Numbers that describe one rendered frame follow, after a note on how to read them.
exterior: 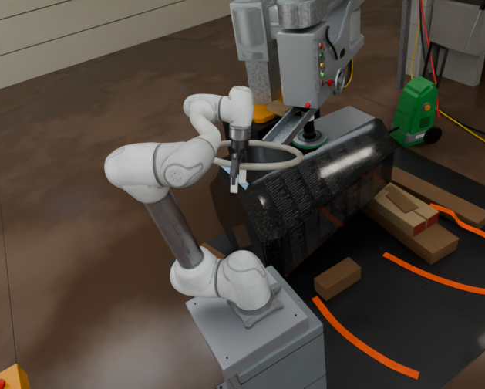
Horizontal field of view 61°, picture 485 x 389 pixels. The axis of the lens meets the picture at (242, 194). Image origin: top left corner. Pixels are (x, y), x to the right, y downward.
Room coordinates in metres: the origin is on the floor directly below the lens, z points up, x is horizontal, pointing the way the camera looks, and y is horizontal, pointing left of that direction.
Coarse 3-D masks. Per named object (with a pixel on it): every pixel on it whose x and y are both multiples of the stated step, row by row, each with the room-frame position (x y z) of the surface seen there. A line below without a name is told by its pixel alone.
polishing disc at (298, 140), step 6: (300, 132) 2.25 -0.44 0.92; (318, 132) 2.21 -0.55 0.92; (324, 132) 2.20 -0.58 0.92; (294, 138) 2.20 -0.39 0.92; (300, 138) 2.18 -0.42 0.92; (318, 138) 2.14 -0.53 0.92; (324, 138) 2.13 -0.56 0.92; (300, 144) 2.12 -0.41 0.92; (306, 144) 2.10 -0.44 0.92; (312, 144) 2.09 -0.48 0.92
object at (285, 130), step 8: (288, 112) 2.11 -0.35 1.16; (296, 112) 2.18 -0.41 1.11; (312, 112) 2.10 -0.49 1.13; (280, 120) 2.03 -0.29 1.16; (288, 120) 2.09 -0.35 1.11; (296, 120) 2.07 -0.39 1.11; (304, 120) 2.01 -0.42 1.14; (272, 128) 1.96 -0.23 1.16; (280, 128) 2.01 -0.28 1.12; (288, 128) 2.00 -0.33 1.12; (296, 128) 1.93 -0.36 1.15; (272, 136) 1.93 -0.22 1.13; (280, 136) 1.94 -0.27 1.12; (288, 136) 1.85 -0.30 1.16
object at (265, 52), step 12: (264, 0) 2.96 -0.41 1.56; (264, 24) 2.92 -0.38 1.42; (264, 36) 2.92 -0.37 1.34; (240, 48) 3.04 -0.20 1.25; (252, 48) 2.98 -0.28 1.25; (264, 48) 2.93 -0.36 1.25; (276, 48) 2.98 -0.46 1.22; (240, 60) 3.06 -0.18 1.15; (252, 60) 2.99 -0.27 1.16; (264, 60) 2.93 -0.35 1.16
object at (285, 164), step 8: (224, 144) 1.84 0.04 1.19; (248, 144) 1.87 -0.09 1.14; (256, 144) 1.87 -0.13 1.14; (264, 144) 1.85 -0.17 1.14; (272, 144) 1.83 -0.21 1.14; (280, 144) 1.81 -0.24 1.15; (296, 152) 1.67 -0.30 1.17; (216, 160) 1.52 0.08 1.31; (224, 160) 1.50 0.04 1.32; (296, 160) 1.52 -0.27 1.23; (240, 168) 1.45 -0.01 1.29; (248, 168) 1.44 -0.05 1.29; (256, 168) 1.44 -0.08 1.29; (264, 168) 1.44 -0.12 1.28; (272, 168) 1.44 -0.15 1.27; (280, 168) 1.45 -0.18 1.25
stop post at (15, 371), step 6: (12, 366) 0.86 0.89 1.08; (18, 366) 0.86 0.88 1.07; (6, 372) 0.84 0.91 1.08; (12, 372) 0.84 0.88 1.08; (18, 372) 0.83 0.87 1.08; (24, 372) 0.86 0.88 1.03; (0, 378) 0.82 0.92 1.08; (6, 378) 0.82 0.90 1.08; (12, 378) 0.81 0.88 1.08; (18, 378) 0.81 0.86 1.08; (24, 378) 0.83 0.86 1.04; (6, 384) 0.79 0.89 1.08; (12, 384) 0.79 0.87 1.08; (18, 384) 0.79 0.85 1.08; (24, 384) 0.80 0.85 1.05
